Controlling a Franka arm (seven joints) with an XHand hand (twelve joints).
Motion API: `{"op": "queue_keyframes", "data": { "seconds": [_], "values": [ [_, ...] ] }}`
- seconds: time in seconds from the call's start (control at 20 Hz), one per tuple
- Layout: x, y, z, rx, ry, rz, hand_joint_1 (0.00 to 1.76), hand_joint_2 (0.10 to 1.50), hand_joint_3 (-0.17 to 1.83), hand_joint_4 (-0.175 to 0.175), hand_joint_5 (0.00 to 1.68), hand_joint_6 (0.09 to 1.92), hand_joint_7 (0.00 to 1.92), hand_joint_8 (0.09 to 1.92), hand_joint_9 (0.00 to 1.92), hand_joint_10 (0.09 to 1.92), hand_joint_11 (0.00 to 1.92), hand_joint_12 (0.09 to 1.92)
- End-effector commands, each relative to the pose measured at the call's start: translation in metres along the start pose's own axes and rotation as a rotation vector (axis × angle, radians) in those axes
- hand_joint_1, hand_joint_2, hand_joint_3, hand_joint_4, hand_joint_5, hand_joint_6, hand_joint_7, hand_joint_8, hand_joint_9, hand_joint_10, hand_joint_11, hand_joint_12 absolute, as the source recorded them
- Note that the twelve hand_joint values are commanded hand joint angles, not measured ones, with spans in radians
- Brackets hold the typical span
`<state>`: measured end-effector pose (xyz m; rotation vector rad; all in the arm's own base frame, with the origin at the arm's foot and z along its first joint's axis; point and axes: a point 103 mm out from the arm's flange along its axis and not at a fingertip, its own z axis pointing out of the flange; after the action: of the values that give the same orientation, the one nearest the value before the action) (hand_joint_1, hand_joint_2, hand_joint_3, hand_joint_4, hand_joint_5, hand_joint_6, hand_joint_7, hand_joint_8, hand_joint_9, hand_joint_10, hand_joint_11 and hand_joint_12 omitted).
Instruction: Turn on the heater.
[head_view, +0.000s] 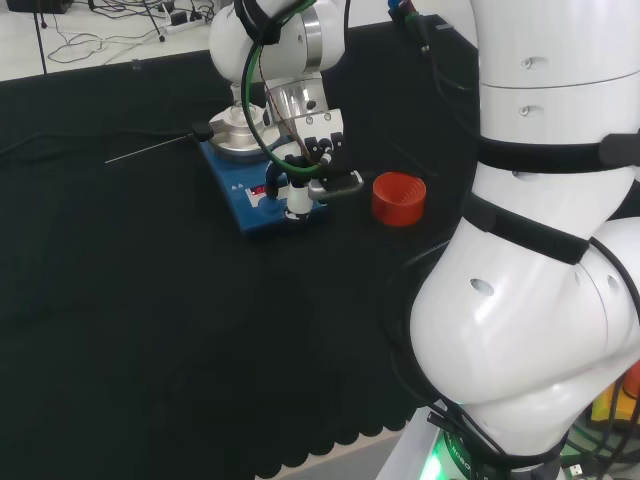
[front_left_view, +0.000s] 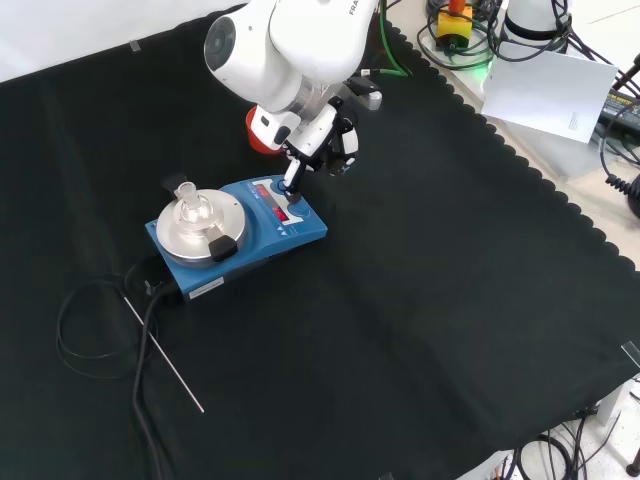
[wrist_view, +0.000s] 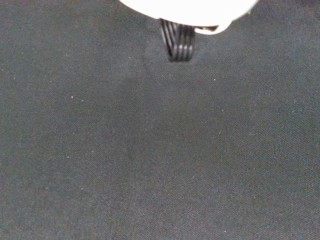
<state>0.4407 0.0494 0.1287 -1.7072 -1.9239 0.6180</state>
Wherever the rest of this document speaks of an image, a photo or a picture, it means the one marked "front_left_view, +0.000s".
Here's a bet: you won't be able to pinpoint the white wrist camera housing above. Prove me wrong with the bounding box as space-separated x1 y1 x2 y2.
245 105 302 151

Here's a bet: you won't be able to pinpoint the black bench cloth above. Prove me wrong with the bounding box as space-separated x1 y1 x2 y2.
0 14 640 480

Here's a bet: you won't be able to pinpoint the pale white board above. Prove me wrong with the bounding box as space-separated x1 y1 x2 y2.
480 49 620 146

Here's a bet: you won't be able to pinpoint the thick black power cable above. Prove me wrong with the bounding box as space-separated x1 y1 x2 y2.
117 254 179 480

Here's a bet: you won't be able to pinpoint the yellow stop button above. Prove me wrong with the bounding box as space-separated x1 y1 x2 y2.
436 0 474 52

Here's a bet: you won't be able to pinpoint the thin black probe cable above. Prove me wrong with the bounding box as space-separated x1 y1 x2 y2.
55 272 159 382

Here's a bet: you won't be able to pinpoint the thin metal probe rod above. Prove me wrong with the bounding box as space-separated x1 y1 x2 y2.
121 295 206 415

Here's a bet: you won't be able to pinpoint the green cable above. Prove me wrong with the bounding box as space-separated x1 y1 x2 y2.
377 0 414 79

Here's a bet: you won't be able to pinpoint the heater with blue base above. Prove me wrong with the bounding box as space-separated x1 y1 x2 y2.
144 174 330 303

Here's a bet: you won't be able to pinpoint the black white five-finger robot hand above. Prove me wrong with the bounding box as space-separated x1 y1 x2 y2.
281 98 362 205

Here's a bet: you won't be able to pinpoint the clear round-bottom glass flask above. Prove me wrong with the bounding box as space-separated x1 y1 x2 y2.
172 181 212 225

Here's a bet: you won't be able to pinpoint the black power supply box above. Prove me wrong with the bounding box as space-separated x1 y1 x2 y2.
596 88 640 137

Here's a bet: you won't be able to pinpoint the aluminium heating block black handles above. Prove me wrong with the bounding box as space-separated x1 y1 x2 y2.
160 172 239 263

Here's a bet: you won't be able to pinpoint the orange round object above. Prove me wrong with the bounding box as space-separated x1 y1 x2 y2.
248 127 282 156

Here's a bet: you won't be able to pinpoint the black coiled cable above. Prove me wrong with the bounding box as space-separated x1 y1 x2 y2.
603 172 640 219

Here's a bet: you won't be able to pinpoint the black floor cable bundle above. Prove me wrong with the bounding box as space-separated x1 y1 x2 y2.
512 409 640 480

